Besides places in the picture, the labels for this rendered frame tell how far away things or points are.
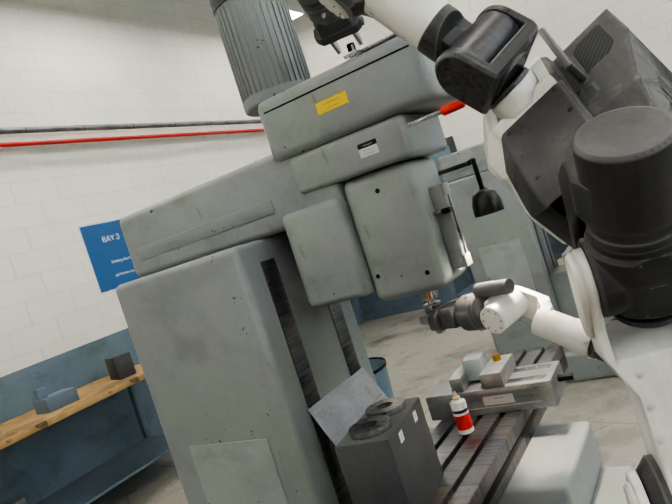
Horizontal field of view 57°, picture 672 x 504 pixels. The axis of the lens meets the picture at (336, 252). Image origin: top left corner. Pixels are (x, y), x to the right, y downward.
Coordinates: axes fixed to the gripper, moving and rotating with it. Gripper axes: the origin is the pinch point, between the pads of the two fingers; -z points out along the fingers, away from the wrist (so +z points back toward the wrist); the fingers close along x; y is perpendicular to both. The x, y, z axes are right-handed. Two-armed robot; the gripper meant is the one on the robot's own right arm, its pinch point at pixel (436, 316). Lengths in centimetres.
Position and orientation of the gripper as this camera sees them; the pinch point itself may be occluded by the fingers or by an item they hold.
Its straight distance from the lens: 162.6
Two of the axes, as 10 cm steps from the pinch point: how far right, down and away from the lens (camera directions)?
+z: 5.7, -1.6, -8.1
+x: -7.6, 2.7, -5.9
